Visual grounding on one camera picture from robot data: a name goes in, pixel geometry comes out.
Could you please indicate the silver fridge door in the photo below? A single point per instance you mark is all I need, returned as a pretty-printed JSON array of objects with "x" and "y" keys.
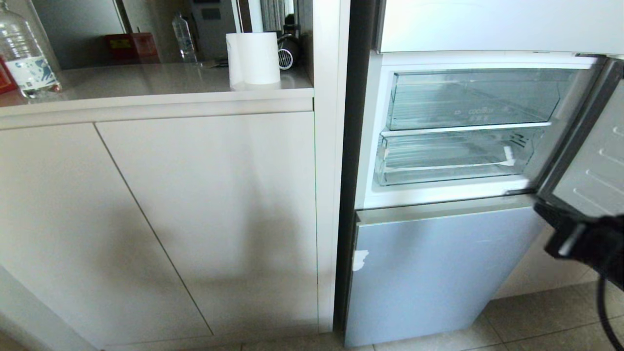
[{"x": 438, "y": 273}]

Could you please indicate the white paper towel roll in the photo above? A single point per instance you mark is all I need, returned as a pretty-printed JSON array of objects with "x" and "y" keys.
[{"x": 256, "y": 58}]

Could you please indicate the red package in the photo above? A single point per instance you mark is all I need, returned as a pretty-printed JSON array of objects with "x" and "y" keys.
[{"x": 5, "y": 78}]

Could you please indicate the black round appliance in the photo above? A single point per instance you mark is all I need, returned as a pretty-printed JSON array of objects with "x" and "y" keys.
[{"x": 288, "y": 53}]

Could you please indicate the small clear water bottle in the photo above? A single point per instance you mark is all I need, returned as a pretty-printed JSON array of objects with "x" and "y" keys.
[{"x": 184, "y": 39}]

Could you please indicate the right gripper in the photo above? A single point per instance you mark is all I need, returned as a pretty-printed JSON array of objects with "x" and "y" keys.
[{"x": 550, "y": 214}]

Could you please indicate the white fridge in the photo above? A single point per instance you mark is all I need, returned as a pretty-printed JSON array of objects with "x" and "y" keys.
[{"x": 370, "y": 146}]

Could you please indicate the beige cabinet door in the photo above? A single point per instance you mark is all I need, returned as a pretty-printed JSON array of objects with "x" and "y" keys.
[
  {"x": 224, "y": 214},
  {"x": 73, "y": 224}
]

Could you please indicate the beige counter cabinet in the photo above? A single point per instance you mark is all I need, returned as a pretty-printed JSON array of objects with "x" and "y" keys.
[{"x": 146, "y": 105}]

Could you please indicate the white cabinet side panel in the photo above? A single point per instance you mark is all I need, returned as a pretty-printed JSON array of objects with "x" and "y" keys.
[{"x": 329, "y": 170}]

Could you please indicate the grey fridge door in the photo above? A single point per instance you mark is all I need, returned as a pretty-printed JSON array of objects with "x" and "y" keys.
[{"x": 592, "y": 161}]

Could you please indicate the white fridge door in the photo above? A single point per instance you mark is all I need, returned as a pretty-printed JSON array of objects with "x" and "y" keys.
[{"x": 497, "y": 24}]

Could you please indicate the large clear fridge drawer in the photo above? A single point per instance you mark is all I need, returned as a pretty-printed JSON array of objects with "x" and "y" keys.
[{"x": 468, "y": 100}]

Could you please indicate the red box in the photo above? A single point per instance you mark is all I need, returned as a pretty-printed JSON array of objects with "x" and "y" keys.
[{"x": 129, "y": 48}]

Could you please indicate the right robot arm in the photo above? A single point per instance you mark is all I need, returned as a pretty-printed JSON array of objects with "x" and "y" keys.
[{"x": 607, "y": 248}]

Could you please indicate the small clear fridge drawer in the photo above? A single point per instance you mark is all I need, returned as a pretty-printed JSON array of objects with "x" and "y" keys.
[{"x": 448, "y": 156}]

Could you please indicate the large clear water bottle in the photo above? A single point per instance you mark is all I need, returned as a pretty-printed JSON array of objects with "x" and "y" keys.
[{"x": 27, "y": 58}]

